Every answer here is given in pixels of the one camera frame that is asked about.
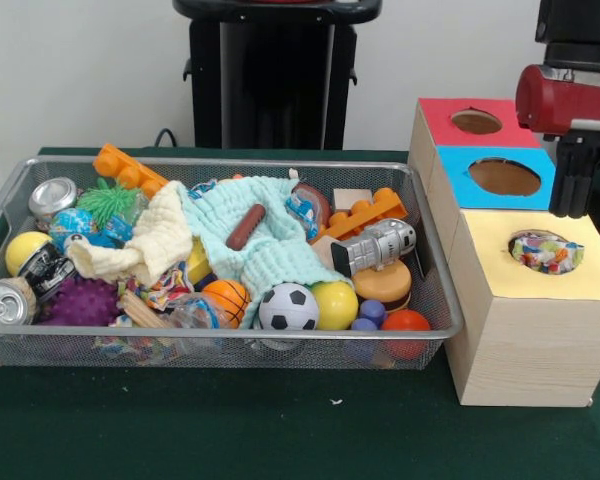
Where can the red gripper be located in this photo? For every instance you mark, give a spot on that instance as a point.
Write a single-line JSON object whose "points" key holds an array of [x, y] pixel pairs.
{"points": [[555, 100]]}

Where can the cream cloth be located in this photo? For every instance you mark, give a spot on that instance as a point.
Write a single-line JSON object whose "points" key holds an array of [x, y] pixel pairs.
{"points": [[155, 235]]}

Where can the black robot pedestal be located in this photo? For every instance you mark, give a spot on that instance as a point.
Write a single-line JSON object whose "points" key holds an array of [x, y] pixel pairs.
{"points": [[275, 90]]}

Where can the wooden box with three holes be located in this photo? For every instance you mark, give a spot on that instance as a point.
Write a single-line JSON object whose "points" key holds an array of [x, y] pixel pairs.
{"points": [[530, 350]]}

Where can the brown toy sausage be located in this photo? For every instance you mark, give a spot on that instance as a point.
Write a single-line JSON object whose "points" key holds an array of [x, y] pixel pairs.
{"points": [[245, 227]]}

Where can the dark green table cloth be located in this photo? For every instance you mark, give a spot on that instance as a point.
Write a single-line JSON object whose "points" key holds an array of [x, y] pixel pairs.
{"points": [[230, 425]]}

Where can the mint green cloth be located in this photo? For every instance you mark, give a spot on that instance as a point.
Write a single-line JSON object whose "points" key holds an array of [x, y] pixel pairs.
{"points": [[280, 250]]}

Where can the long orange toy brick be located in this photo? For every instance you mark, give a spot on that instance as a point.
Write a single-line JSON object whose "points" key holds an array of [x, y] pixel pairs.
{"points": [[125, 167]]}

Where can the black and white soccer ball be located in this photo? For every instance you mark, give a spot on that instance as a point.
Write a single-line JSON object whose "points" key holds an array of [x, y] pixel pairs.
{"points": [[288, 307]]}

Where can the silver toy robot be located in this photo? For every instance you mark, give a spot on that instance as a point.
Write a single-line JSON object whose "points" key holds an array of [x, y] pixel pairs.
{"points": [[375, 245]]}

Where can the yellow ball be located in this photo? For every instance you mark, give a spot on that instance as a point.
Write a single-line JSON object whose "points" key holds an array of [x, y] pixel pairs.
{"points": [[336, 306]]}

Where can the red ball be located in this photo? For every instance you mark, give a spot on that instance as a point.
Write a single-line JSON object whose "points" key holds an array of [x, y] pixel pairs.
{"points": [[406, 320]]}

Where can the colourful patterned cloth scrunchie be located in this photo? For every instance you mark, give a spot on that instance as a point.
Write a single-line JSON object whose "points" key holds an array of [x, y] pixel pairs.
{"points": [[545, 252]]}

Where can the silver mesh bin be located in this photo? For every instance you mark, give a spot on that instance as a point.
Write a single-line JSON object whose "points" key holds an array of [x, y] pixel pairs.
{"points": [[130, 350]]}

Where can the small orange basketball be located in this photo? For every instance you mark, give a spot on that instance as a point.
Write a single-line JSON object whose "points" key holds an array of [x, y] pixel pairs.
{"points": [[227, 297]]}

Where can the purple spiky ball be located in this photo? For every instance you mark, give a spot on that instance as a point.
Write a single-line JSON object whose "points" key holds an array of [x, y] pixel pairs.
{"points": [[82, 302]]}

